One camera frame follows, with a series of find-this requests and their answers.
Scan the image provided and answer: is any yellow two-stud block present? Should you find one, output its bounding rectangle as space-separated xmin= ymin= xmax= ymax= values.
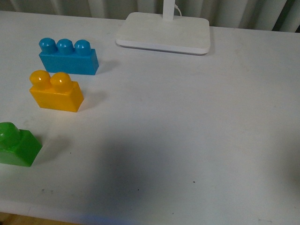
xmin=30 ymin=70 xmax=84 ymax=112

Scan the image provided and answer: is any blue three-stud block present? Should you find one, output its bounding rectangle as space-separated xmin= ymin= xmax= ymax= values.
xmin=39 ymin=37 xmax=99 ymax=75

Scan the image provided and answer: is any green one-stud block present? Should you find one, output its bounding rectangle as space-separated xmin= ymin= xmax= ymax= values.
xmin=0 ymin=122 xmax=42 ymax=167

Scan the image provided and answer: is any white desk lamp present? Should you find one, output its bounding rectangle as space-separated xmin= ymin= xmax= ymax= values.
xmin=115 ymin=0 xmax=210 ymax=55

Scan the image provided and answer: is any grey pleated curtain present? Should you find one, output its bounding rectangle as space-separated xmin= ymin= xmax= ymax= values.
xmin=0 ymin=0 xmax=300 ymax=32

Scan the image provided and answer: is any white lamp cable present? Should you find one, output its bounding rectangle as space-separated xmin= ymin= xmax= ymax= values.
xmin=173 ymin=3 xmax=183 ymax=17

